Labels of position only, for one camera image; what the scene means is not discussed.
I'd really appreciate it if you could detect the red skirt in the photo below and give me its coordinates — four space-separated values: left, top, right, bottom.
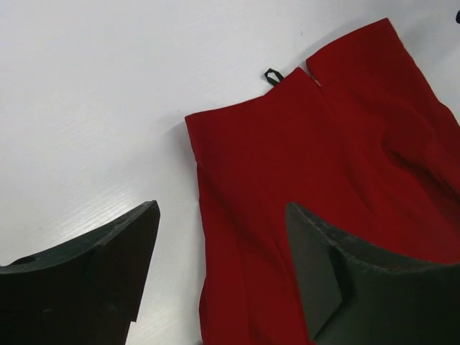
185 19 459 344

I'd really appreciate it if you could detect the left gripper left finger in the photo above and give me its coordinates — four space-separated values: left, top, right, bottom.
1 201 160 344

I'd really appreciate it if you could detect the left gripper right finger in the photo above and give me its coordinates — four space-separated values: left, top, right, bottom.
285 203 459 344

